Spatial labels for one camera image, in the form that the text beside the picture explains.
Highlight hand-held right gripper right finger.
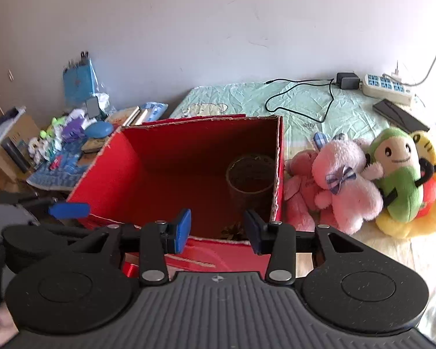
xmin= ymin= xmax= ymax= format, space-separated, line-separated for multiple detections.
xmin=243 ymin=209 xmax=366 ymax=287

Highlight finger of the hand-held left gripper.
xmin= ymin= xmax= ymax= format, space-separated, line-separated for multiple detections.
xmin=21 ymin=196 xmax=91 ymax=220

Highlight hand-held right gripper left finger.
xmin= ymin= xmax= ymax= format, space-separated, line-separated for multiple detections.
xmin=68 ymin=209 xmax=192 ymax=287

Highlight red cardboard box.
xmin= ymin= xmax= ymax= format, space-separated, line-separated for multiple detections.
xmin=66 ymin=114 xmax=286 ymax=280

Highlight person's left hand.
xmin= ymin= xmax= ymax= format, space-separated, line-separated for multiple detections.
xmin=0 ymin=303 xmax=20 ymax=348

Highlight blue checked cloth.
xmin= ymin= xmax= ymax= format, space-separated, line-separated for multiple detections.
xmin=25 ymin=140 xmax=106 ymax=192

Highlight dark pink plush toy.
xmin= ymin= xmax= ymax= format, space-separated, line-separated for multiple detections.
xmin=284 ymin=148 xmax=335 ymax=232

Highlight white artificial flowers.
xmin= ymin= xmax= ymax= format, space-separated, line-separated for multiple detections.
xmin=28 ymin=136 xmax=52 ymax=163

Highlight purple toy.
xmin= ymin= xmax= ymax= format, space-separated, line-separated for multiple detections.
xmin=60 ymin=118 xmax=86 ymax=143

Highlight blue round lid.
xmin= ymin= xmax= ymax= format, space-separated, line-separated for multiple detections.
xmin=84 ymin=121 xmax=114 ymax=139

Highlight green toy figure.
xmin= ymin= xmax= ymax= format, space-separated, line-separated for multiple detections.
xmin=40 ymin=115 xmax=68 ymax=142

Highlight brown cardboard box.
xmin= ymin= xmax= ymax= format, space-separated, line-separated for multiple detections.
xmin=0 ymin=107 xmax=41 ymax=183

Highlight light pink plush rabbit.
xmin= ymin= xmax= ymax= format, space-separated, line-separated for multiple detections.
xmin=311 ymin=132 xmax=384 ymax=235

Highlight small black framed mirror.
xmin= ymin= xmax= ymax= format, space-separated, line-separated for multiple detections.
xmin=85 ymin=96 xmax=101 ymax=119

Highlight thick white edged book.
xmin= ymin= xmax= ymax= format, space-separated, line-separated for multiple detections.
xmin=133 ymin=107 xmax=151 ymax=126

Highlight blue wipes packet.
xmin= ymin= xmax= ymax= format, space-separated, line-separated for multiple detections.
xmin=142 ymin=102 xmax=169 ymax=122

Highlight blue paper bag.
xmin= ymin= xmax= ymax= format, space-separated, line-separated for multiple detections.
xmin=63 ymin=51 xmax=104 ymax=109

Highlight pale green bed sheet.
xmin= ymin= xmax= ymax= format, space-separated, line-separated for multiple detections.
xmin=169 ymin=79 xmax=436 ymax=161

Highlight green peanut plush toy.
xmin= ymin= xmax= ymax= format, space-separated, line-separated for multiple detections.
xmin=364 ymin=127 xmax=436 ymax=223

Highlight black charger adapter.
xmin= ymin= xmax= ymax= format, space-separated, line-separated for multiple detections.
xmin=335 ymin=72 xmax=360 ymax=91

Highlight yellow plush toy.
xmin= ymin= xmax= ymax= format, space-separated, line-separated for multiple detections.
xmin=376 ymin=130 xmax=436 ymax=240

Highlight black flat case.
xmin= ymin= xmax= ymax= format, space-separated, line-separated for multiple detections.
xmin=372 ymin=99 xmax=430 ymax=132

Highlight white power strip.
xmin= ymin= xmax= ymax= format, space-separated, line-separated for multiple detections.
xmin=361 ymin=74 xmax=413 ymax=106

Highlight white plug adapter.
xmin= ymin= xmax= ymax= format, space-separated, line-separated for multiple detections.
xmin=383 ymin=60 xmax=404 ymax=82

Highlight black cable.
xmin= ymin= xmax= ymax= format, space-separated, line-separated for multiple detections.
xmin=265 ymin=78 xmax=337 ymax=124

